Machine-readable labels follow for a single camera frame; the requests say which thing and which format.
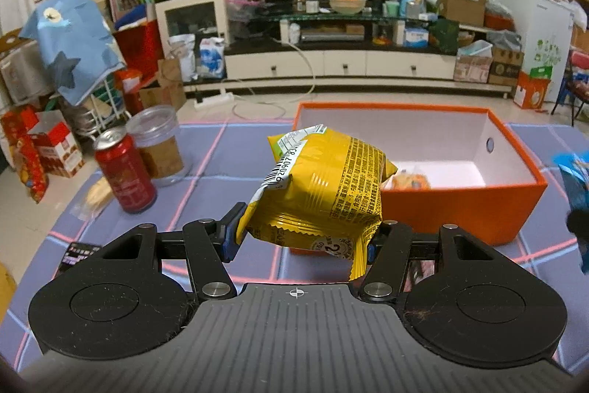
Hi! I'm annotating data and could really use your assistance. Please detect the white wire rack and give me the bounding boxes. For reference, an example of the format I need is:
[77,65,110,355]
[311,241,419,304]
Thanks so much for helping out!
[60,74,130,141]

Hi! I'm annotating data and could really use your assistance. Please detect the blue star cloth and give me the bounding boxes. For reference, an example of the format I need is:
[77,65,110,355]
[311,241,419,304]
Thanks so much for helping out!
[18,0,128,106]

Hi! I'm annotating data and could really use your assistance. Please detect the white framed cabinet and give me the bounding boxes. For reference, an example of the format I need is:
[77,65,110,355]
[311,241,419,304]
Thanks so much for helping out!
[155,0,231,53]

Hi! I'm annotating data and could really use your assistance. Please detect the large cardboard box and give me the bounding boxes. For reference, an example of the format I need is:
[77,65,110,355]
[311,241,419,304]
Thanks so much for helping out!
[0,28,52,105]

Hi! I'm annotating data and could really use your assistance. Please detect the blue tissue box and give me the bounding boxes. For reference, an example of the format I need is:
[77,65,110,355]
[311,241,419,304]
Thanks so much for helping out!
[403,27,430,49]

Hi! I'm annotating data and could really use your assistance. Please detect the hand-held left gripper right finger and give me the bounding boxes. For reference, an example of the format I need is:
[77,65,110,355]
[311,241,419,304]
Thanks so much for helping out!
[359,221,496,303]

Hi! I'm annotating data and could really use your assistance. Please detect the clear plastic jar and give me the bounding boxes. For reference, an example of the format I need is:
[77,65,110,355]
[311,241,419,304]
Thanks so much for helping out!
[125,105,191,187]

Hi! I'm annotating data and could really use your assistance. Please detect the open cardboard box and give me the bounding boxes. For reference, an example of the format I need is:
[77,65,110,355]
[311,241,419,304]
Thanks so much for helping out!
[438,0,489,28]

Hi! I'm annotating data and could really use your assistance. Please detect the red gift boxes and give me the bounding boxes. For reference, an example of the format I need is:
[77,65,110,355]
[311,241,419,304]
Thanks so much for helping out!
[0,104,86,204]

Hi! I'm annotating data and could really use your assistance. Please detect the clear biscuit packet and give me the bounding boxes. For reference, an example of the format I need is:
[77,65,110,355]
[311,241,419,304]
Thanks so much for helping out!
[70,178,114,222]

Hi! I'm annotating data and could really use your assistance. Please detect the black snack packet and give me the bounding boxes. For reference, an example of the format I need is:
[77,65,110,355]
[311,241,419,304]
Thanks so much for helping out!
[54,241,103,280]

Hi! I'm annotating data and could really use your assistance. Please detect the blue snack packet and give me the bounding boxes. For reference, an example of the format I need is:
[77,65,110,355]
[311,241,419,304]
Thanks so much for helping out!
[552,151,589,275]

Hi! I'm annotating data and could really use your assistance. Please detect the white plastic bag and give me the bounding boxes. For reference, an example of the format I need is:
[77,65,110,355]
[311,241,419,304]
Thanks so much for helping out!
[167,33,198,83]

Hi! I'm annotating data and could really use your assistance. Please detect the white cable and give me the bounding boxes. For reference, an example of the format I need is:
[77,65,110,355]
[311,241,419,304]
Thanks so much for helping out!
[220,36,319,120]

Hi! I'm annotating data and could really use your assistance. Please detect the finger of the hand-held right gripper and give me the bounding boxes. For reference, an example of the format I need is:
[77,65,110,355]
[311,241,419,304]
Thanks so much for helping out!
[566,211,589,237]

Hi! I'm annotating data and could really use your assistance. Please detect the red drink can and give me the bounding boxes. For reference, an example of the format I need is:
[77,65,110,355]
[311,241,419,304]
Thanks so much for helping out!
[94,126,158,214]

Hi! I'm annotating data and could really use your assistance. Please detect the brown paper bag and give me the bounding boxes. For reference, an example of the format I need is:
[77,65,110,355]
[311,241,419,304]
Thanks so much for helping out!
[138,58,187,114]

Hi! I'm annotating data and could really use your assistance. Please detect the orange snack packet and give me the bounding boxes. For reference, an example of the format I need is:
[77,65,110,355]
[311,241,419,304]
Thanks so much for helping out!
[384,172,432,191]

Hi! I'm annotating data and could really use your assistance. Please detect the orange white carton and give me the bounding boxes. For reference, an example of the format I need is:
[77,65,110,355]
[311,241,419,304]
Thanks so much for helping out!
[512,66,553,111]

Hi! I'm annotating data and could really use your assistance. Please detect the red box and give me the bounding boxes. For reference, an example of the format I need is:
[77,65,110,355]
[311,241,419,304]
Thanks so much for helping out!
[113,18,165,74]

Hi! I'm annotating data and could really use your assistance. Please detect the fruit bowl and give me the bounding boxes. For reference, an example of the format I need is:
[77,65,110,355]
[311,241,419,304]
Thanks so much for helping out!
[327,0,369,15]

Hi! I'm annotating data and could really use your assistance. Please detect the purple grid table mat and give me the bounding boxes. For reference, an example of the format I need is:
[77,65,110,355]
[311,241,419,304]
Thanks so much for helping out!
[0,119,589,378]

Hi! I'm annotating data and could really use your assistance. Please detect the red chair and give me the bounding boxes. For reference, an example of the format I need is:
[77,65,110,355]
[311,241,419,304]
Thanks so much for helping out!
[551,51,589,118]

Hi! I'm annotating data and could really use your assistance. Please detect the dark green bag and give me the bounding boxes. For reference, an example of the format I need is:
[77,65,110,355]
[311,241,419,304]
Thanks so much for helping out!
[430,18,461,56]

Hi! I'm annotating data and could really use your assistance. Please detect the dark cardboard carton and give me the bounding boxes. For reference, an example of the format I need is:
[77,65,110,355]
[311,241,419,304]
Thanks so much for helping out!
[487,47,526,88]

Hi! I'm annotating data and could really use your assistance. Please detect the white tv stand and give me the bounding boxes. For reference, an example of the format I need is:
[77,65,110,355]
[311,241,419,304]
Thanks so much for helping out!
[181,12,518,100]

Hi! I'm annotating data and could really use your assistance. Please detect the blue white bag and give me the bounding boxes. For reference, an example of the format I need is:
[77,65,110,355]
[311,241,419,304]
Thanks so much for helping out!
[198,37,226,80]

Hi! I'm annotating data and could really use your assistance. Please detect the printed cardboard carton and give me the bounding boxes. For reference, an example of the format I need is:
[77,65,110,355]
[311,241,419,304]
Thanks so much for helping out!
[453,52,493,83]

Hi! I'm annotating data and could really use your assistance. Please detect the yellow snack packet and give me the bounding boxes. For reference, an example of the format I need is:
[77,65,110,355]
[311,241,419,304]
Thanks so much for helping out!
[243,123,398,282]

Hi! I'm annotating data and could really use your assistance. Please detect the orange storage box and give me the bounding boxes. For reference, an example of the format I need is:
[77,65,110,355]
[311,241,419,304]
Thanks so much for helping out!
[290,101,547,256]

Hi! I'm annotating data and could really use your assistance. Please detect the white power strip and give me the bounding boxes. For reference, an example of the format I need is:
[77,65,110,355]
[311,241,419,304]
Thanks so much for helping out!
[194,93,233,111]

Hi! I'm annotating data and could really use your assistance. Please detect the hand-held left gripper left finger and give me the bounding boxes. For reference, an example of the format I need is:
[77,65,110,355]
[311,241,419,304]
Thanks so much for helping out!
[99,203,248,302]

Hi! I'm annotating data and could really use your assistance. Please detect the silver media player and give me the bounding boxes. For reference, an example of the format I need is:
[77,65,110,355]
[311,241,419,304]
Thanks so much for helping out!
[299,27,367,42]

